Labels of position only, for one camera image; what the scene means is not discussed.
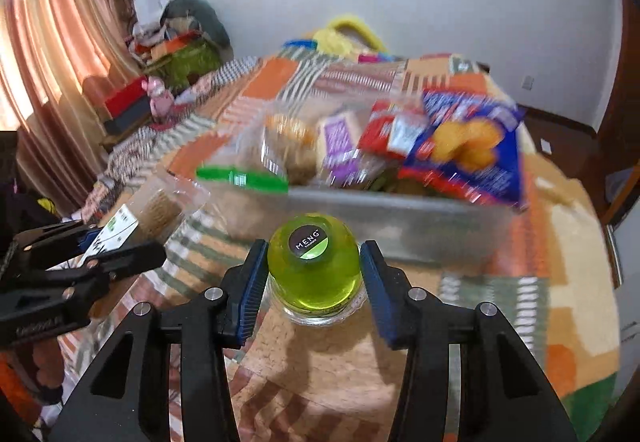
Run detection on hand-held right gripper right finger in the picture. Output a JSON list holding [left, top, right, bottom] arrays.
[[360, 239, 581, 442]]

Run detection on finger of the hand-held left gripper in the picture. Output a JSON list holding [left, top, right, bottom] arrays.
[[12, 219, 103, 268], [30, 242, 167, 318]]

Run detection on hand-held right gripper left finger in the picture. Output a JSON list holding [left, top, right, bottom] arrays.
[[47, 238, 271, 442]]

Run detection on brown white label packet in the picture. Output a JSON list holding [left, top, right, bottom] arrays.
[[77, 172, 211, 268]]

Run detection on green jelly cup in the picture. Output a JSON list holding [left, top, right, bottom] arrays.
[[266, 213, 362, 325]]

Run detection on clear plastic storage container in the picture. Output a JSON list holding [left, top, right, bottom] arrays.
[[195, 92, 526, 270]]

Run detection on green pea packet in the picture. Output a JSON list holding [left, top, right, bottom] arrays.
[[196, 165, 290, 194]]

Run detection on yellow cracker packet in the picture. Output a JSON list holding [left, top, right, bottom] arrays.
[[262, 114, 321, 183]]

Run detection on purple label biscuit packet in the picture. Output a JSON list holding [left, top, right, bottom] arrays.
[[317, 109, 373, 183]]

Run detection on red snack bag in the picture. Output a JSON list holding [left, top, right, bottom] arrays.
[[357, 99, 431, 158]]

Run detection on blue snack bag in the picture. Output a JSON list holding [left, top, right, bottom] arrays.
[[400, 89, 531, 213]]

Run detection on red box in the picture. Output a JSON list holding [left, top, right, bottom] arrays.
[[105, 77, 151, 118]]

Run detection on pink plush toy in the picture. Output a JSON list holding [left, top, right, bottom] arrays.
[[145, 76, 176, 115]]

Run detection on orange pink curtain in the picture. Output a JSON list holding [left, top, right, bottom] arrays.
[[0, 0, 143, 203]]

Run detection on green bag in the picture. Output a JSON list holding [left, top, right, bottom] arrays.
[[150, 42, 223, 88]]

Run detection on yellow cloth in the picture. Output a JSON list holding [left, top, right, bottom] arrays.
[[315, 27, 361, 55]]

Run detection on yellow padded arch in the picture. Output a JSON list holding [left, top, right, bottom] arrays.
[[327, 13, 386, 50]]

